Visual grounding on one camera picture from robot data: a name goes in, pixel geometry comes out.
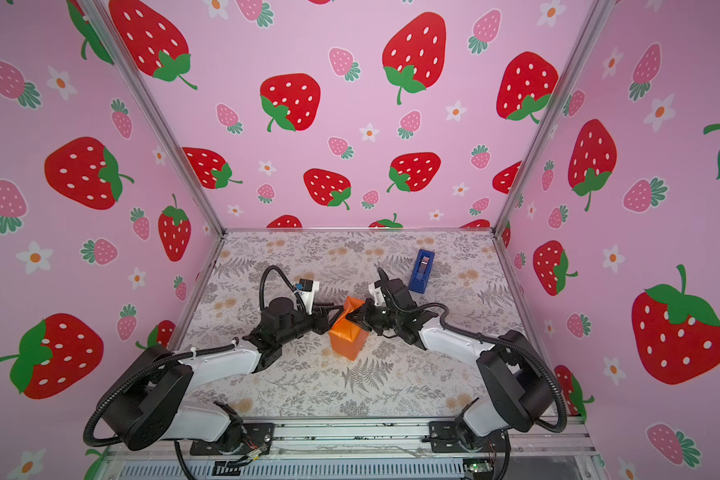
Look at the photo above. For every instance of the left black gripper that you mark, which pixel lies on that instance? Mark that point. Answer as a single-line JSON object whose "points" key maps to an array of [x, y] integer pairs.
{"points": [[325, 324]]}

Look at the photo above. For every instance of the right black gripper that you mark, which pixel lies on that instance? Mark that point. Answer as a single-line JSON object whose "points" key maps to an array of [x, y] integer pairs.
{"points": [[363, 314]]}

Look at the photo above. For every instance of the left aluminium corner post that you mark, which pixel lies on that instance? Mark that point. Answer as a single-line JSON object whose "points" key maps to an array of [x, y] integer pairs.
{"points": [[105, 29]]}

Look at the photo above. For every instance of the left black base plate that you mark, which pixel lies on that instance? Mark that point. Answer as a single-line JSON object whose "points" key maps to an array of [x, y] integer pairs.
{"points": [[238, 440]]}

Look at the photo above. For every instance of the aluminium front frame rail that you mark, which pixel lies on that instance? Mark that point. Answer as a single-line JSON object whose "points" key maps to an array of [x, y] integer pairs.
{"points": [[364, 448]]}

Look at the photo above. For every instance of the orange yellow wrapping paper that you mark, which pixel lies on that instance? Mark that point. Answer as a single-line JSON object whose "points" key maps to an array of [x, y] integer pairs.
{"points": [[348, 339]]}

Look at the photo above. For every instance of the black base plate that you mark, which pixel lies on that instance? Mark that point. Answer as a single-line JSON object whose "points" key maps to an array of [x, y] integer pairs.
{"points": [[238, 440], [449, 436]]}

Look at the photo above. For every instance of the right aluminium corner post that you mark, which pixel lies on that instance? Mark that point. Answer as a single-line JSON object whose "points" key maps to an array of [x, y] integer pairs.
{"points": [[589, 35]]}

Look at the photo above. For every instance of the blue tape dispenser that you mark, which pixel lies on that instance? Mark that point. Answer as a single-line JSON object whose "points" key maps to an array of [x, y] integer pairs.
{"points": [[422, 271]]}

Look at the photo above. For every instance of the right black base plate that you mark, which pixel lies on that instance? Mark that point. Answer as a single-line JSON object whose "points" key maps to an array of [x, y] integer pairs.
{"points": [[449, 436]]}

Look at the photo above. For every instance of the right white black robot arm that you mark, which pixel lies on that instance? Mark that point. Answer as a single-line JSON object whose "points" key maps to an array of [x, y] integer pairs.
{"points": [[522, 391]]}

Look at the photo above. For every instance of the aluminium corner post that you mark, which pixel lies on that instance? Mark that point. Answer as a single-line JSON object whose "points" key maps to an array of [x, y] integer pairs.
{"points": [[589, 35], [105, 29]]}

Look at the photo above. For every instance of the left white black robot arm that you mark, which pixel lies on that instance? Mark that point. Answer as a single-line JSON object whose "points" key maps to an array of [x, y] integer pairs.
{"points": [[148, 403]]}

